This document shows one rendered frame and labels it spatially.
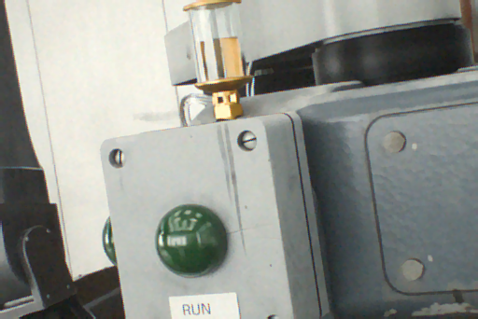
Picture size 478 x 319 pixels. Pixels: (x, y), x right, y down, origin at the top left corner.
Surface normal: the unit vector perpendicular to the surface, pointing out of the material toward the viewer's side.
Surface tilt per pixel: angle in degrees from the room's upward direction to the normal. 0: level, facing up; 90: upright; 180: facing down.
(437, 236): 90
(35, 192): 80
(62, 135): 90
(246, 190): 90
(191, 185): 90
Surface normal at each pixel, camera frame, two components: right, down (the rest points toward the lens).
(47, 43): -0.38, 0.11
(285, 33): -0.95, 0.16
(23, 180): 0.77, -0.28
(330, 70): -0.83, 0.15
